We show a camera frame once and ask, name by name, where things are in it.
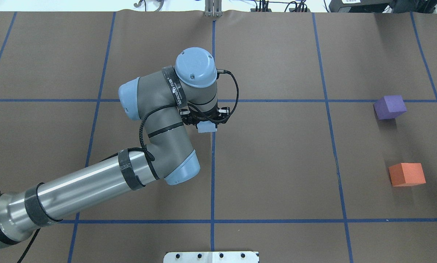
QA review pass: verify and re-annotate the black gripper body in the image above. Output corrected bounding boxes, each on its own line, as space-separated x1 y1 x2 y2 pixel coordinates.
180 104 231 127

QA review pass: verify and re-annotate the light blue foam block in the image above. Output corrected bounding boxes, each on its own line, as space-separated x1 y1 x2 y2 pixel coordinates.
196 121 217 133

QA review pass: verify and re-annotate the grey robot arm with block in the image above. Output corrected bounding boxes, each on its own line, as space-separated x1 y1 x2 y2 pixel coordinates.
0 47 235 249

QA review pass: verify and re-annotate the purple foam block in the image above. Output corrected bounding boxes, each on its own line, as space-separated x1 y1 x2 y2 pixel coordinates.
373 95 407 120

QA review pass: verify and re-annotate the orange foam block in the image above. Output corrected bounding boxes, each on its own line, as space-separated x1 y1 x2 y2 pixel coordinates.
388 163 426 187

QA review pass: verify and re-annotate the black equipment box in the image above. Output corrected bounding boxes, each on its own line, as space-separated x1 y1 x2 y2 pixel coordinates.
328 0 392 13

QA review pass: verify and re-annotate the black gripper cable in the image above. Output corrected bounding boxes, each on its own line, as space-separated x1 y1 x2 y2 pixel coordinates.
100 69 239 163

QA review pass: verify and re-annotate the metal bracket at table edge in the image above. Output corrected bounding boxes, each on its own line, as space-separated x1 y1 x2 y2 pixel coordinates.
204 0 223 17

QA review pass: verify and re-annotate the white metal mount plate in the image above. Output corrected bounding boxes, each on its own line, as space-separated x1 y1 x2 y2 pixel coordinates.
163 251 260 263

